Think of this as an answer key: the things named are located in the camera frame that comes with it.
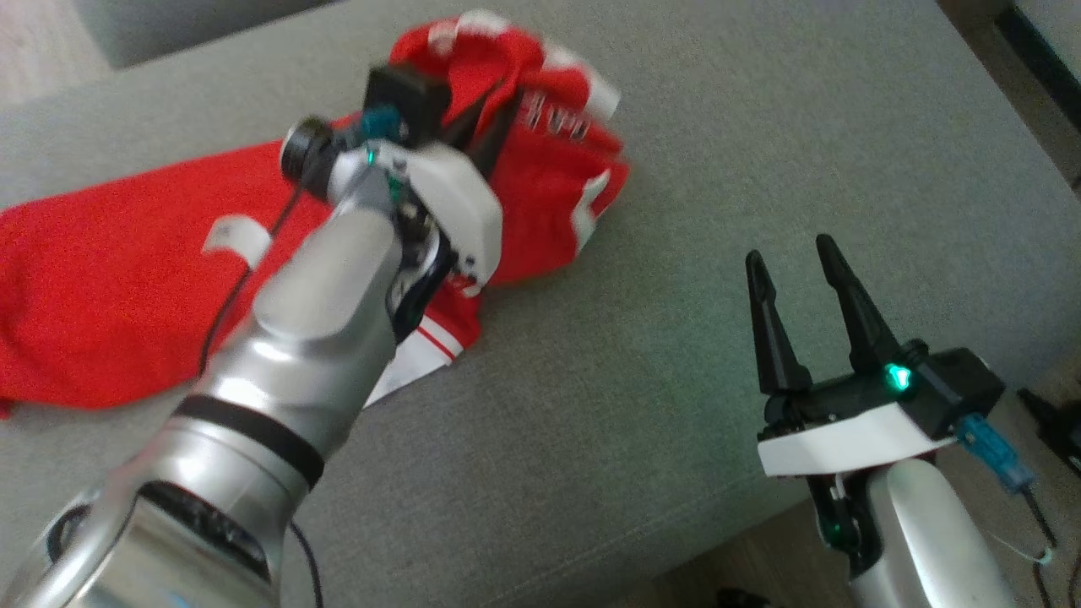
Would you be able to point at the black floor device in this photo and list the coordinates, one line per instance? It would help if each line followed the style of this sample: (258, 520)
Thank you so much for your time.
(1056, 426)

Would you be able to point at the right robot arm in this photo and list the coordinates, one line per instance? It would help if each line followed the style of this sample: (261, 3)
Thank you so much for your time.
(929, 540)

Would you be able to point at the grey upholstered ottoman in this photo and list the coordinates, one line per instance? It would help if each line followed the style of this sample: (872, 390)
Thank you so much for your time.
(169, 29)

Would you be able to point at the dark furniture edge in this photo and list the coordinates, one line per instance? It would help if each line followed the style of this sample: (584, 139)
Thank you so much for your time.
(1043, 59)

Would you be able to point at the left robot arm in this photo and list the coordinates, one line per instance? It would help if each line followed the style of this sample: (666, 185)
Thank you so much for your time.
(312, 338)

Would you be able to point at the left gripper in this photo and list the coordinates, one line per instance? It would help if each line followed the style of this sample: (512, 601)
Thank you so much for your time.
(460, 219)

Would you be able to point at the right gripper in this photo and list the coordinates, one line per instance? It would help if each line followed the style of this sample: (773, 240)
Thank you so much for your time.
(844, 443)

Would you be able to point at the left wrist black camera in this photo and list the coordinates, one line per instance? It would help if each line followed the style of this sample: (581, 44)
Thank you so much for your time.
(414, 93)

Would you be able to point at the wrist black camera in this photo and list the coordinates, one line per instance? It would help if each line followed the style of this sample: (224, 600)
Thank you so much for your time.
(414, 93)
(958, 388)

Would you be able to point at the red Bulls 23 jersey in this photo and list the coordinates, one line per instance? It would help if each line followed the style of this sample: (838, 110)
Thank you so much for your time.
(101, 279)

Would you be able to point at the left camera blue connector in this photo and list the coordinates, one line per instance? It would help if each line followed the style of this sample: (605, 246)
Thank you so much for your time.
(382, 122)

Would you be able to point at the grey fabric sofa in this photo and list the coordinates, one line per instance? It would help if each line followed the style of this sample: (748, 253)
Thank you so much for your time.
(718, 169)

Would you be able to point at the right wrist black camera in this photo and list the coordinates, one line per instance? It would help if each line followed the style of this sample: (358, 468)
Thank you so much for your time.
(958, 388)

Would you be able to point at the left wrist black cylinder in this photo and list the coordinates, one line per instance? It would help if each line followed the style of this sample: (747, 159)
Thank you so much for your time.
(306, 156)

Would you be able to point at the right camera blue connector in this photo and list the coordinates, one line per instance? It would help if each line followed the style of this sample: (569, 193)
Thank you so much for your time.
(992, 447)

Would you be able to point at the camera blue connector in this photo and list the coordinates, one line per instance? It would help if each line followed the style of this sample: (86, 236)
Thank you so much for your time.
(382, 122)
(992, 447)

